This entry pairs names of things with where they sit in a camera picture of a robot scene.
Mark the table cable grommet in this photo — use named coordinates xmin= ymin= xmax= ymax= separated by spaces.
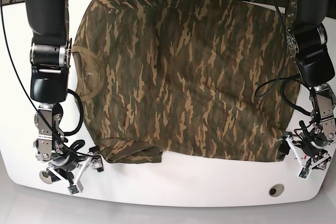
xmin=268 ymin=184 xmax=285 ymax=197
xmin=39 ymin=171 xmax=54 ymax=184

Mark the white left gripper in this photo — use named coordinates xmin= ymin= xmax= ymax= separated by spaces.
xmin=278 ymin=133 xmax=331 ymax=176

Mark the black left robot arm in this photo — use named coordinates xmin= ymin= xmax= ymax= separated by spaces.
xmin=286 ymin=0 xmax=335 ymax=179

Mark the camouflage t-shirt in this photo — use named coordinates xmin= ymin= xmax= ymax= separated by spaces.
xmin=72 ymin=0 xmax=297 ymax=164

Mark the black loop cable left arm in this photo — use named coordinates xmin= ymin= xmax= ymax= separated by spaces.
xmin=254 ymin=0 xmax=302 ymax=99

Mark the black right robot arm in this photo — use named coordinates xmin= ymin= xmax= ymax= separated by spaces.
xmin=25 ymin=0 xmax=103 ymax=195

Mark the left table cable grommet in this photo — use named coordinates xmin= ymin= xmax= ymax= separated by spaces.
xmin=39 ymin=171 xmax=54 ymax=184

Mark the right table cable grommet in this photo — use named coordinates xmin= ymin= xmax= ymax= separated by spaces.
xmin=268 ymin=184 xmax=285 ymax=197

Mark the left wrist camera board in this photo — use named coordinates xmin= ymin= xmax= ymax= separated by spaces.
xmin=298 ymin=168 xmax=310 ymax=179

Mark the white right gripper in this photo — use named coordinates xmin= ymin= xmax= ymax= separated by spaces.
xmin=48 ymin=145 xmax=104 ymax=194

